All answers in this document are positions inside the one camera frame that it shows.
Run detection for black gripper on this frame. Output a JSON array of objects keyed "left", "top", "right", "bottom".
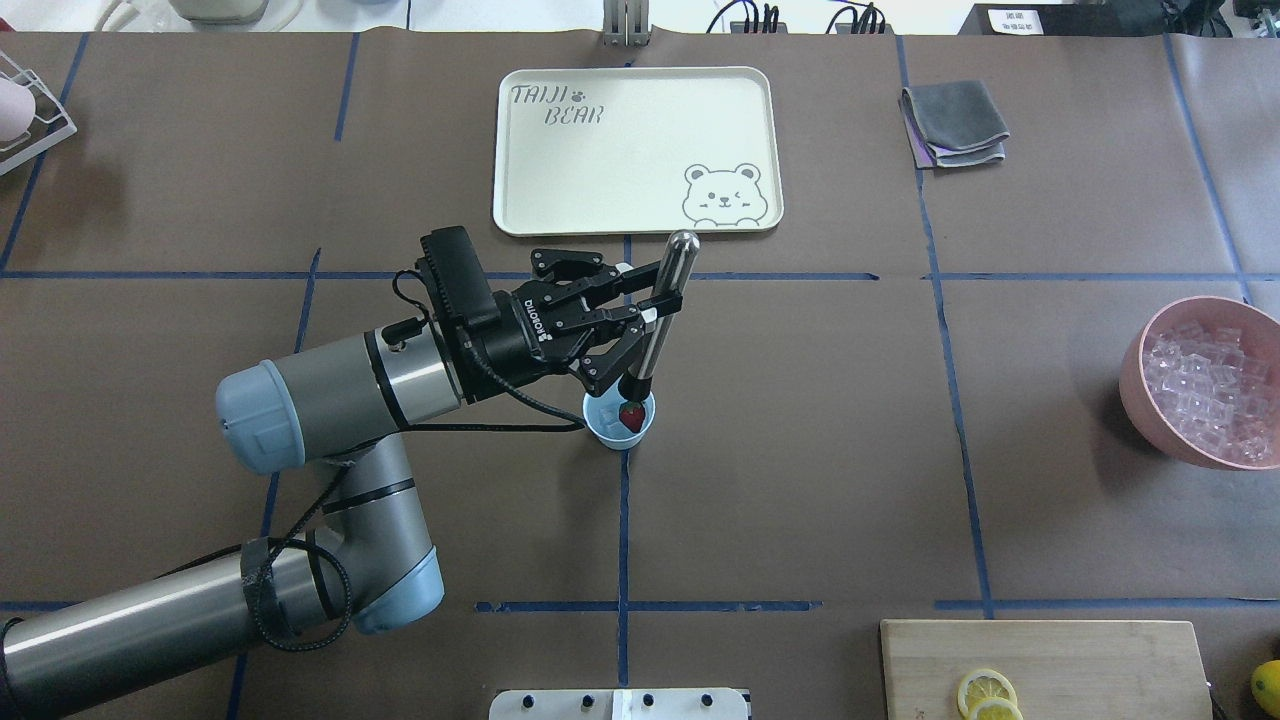
[{"left": 454, "top": 249, "right": 669, "bottom": 401}]

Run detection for aluminium frame post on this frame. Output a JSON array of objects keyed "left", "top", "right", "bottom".
[{"left": 602, "top": 0, "right": 652, "bottom": 47}]

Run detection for ice cube in cup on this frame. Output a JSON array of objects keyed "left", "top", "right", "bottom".
[{"left": 593, "top": 405, "right": 621, "bottom": 432}]

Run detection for cream bear tray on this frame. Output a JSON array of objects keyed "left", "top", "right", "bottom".
[{"left": 492, "top": 67, "right": 785, "bottom": 237}]

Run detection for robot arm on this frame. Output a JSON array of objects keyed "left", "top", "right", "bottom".
[{"left": 3, "top": 231, "right": 733, "bottom": 719}]

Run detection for bamboo cutting board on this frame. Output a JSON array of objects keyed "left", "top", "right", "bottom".
[{"left": 879, "top": 619, "right": 1212, "bottom": 719}]

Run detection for pink cup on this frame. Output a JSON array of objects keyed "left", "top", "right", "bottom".
[{"left": 0, "top": 76, "right": 36, "bottom": 143}]

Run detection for pile of ice cubes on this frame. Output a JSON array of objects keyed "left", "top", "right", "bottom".
[{"left": 1142, "top": 322, "right": 1279, "bottom": 466}]

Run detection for yellow lemon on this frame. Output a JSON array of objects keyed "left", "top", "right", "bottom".
[{"left": 1249, "top": 659, "right": 1280, "bottom": 719}]

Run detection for lemon slices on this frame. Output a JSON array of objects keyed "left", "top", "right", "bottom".
[{"left": 955, "top": 667, "right": 1024, "bottom": 719}]

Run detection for red strawberry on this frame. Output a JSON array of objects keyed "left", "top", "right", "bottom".
[{"left": 617, "top": 400, "right": 646, "bottom": 434}]

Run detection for light blue cup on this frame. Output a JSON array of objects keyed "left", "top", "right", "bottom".
[{"left": 581, "top": 384, "right": 657, "bottom": 451}]

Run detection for steel muddler black tip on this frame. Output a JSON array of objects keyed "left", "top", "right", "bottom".
[{"left": 620, "top": 231, "right": 700, "bottom": 404}]

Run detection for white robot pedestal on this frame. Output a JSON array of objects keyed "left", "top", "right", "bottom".
[{"left": 488, "top": 687, "right": 753, "bottom": 719}]

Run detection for white cup rack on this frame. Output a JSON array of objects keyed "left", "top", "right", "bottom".
[{"left": 1, "top": 53, "right": 78, "bottom": 176}]

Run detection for pink bowl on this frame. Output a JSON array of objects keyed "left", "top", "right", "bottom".
[{"left": 1119, "top": 296, "right": 1277, "bottom": 471}]

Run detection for grey folded cloth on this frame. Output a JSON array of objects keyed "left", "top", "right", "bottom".
[{"left": 899, "top": 79, "right": 1010, "bottom": 169}]

